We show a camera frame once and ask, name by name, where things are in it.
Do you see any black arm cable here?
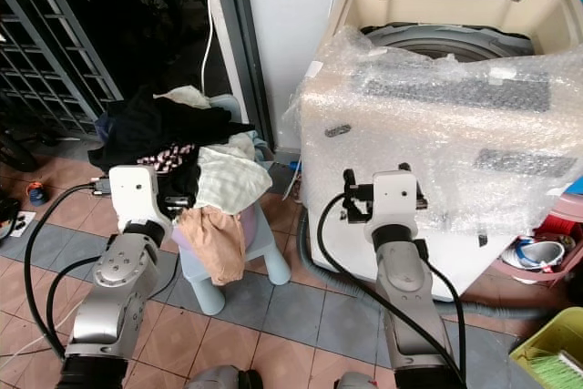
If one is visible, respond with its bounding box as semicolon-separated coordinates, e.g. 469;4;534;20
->
22;181;112;361
316;192;467;383

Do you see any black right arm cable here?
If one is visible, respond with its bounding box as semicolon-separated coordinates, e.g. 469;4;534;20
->
316;192;467;383

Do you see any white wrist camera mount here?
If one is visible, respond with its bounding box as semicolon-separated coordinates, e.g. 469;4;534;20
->
108;165;165;228
371;163;422;229

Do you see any pink plastic basin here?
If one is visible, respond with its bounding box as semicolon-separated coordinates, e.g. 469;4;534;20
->
496;190;583;292

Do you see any white hanging cable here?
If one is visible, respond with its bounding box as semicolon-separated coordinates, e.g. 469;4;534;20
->
199;0;221;91

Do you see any grey robot right leg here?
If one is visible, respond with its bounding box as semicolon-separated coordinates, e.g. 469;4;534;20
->
332;371;380;389

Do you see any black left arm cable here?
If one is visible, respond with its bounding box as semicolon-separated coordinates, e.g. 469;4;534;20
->
22;181;112;361

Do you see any light blue plastic stool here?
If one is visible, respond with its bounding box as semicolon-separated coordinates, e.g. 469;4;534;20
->
171;93;294;317

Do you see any white checked cloth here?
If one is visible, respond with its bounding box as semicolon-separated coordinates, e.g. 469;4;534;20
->
193;132;274;217

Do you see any yellow green plastic basket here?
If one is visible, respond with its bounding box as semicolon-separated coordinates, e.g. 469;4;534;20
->
508;305;583;389

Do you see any grey door frame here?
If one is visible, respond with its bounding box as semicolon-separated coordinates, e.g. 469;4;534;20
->
222;0;276;148

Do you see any small blue orange container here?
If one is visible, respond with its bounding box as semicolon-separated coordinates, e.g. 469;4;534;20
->
26;181;48;207

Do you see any small cream cloth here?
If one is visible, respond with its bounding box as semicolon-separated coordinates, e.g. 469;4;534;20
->
153;85;214;109

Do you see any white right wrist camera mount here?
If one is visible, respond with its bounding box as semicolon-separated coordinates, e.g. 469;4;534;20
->
371;163;422;229

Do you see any white floor card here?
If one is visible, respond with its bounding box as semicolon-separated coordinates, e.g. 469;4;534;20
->
0;214;26;237

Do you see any beige top-load washing machine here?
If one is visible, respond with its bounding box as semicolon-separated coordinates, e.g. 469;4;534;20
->
296;0;583;306

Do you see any grey robot leg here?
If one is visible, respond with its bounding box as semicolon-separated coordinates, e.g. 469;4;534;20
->
332;371;380;389
208;365;261;389

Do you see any grey metal grille gate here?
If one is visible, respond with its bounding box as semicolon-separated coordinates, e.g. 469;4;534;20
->
0;0;125;138

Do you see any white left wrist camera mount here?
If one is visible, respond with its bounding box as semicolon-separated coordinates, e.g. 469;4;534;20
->
108;165;165;228

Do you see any clear bubble wrap sheet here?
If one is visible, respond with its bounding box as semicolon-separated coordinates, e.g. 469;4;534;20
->
281;25;583;258

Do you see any tan pink garment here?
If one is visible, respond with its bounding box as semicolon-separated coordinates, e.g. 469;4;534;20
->
175;205;249;286

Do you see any grey robot left leg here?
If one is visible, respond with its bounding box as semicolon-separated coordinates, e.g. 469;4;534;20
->
208;365;261;389

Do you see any black white patterned garment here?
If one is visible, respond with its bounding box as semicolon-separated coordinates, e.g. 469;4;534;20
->
142;143;199;173

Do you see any white blue sneaker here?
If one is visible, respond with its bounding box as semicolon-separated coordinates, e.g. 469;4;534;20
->
506;236;568;273

